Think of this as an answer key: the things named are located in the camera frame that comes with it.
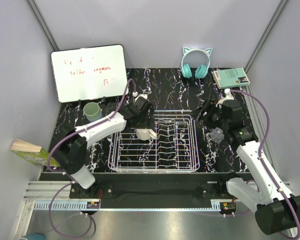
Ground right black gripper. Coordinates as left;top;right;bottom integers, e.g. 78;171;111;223
188;98;229;131

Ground white faceted mug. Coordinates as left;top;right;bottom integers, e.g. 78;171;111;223
135;128;158;141

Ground clear glass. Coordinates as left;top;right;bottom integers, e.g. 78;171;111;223
208;127;225;144

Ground blue plastic cup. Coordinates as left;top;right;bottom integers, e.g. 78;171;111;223
86;115;103;123

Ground green plastic cup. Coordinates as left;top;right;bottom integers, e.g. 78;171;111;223
83;102;102;116

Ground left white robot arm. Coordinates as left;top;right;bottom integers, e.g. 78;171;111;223
49;94;157;198

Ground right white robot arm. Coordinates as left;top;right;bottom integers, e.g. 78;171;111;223
191;99;300;235

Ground teal cat-ear headphones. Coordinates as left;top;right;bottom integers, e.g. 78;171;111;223
181;46;213;79

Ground teal paperback book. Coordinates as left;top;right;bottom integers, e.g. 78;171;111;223
211;67;250;90

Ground white dry-erase board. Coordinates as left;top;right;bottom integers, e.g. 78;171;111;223
50;44;128;103

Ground green box with wood top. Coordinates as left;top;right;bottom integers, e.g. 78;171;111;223
10;139;49;166

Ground blue round object at bottom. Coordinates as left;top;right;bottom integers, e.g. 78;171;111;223
18;233;46;240

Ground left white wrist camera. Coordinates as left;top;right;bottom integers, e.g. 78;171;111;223
132;91;148;103

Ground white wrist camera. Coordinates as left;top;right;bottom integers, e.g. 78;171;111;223
216;88;234;108
132;91;148;103

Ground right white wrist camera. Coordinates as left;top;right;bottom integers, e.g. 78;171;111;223
216;88;234;108

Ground white wire dish rack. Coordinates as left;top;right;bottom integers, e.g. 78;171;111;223
108;110;200;174

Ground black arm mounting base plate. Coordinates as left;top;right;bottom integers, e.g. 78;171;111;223
57;172;261;211

